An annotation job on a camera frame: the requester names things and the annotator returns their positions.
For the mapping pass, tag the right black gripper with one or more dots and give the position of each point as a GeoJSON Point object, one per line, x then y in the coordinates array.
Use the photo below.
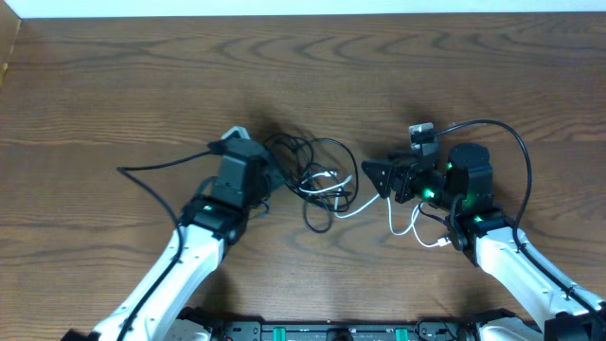
{"type": "Point", "coordinates": [399, 180]}

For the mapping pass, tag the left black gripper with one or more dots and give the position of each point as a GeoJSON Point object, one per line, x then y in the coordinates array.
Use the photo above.
{"type": "Point", "coordinates": [273, 175]}

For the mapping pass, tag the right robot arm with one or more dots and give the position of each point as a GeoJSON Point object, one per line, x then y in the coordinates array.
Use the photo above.
{"type": "Point", "coordinates": [480, 229]}

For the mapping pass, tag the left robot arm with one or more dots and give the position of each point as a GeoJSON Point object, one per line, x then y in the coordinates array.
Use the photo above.
{"type": "Point", "coordinates": [207, 227]}

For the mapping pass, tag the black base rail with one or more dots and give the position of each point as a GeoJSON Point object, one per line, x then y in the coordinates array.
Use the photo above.
{"type": "Point", "coordinates": [196, 324]}

